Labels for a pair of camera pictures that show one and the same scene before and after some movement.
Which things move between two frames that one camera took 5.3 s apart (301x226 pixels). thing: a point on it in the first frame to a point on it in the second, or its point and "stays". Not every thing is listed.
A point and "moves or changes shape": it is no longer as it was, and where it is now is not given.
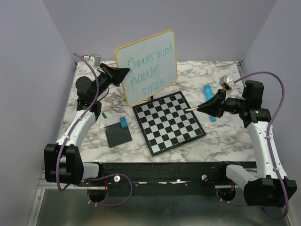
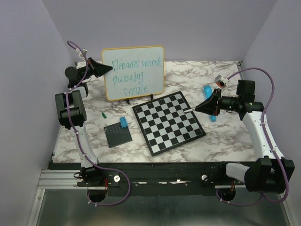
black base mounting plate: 165,178 stays
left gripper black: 114,75 to 99,69
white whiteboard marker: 191,109 stays
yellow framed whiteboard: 152,63 moves or changes shape
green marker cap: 104,115 stays
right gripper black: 214,106 stays
